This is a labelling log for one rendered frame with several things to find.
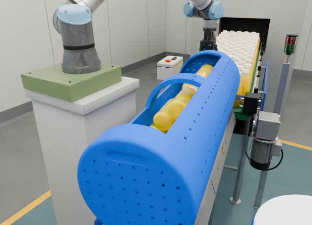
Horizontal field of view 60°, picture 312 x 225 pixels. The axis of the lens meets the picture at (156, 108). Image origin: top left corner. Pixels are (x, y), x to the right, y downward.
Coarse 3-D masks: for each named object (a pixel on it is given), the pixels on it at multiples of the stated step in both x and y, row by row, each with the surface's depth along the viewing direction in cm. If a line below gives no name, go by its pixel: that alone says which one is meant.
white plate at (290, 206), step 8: (272, 200) 65; (280, 200) 65; (288, 200) 65; (296, 200) 65; (304, 200) 65; (264, 208) 62; (272, 208) 62; (280, 208) 62; (288, 208) 62; (296, 208) 62; (304, 208) 62; (256, 216) 61; (264, 216) 60; (272, 216) 60; (280, 216) 60; (288, 216) 60; (296, 216) 60; (304, 216) 60; (256, 224) 58; (264, 224) 58; (272, 224) 58; (280, 224) 58; (288, 224) 58; (296, 224) 58; (304, 224) 58
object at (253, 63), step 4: (256, 48) 219; (228, 52) 193; (256, 52) 209; (256, 56) 211; (244, 60) 173; (240, 64) 163; (252, 64) 168; (252, 68) 167; (252, 72) 168; (252, 76) 170
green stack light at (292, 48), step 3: (285, 45) 152; (288, 45) 150; (291, 45) 150; (294, 45) 150; (285, 48) 152; (288, 48) 151; (291, 48) 150; (294, 48) 151; (285, 51) 153; (288, 51) 151; (291, 51) 151; (294, 51) 152
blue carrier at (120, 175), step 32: (192, 64) 132; (224, 64) 112; (160, 96) 108; (224, 96) 91; (128, 128) 57; (192, 128) 63; (224, 128) 85; (96, 160) 58; (128, 160) 55; (160, 160) 51; (192, 160) 56; (96, 192) 62; (128, 192) 58; (160, 192) 54; (192, 192) 52; (128, 224) 62; (160, 224) 58; (192, 224) 55
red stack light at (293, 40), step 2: (286, 36) 151; (286, 38) 150; (288, 38) 149; (290, 38) 149; (292, 38) 148; (294, 38) 148; (296, 38) 148; (286, 40) 151; (288, 40) 150; (290, 40) 149; (292, 40) 149; (294, 40) 148; (296, 40) 149; (286, 42) 151; (288, 42) 150; (290, 42) 149; (292, 42) 149; (294, 42) 149; (296, 42) 150; (288, 44) 150; (290, 44) 150; (292, 44) 149; (294, 44) 149
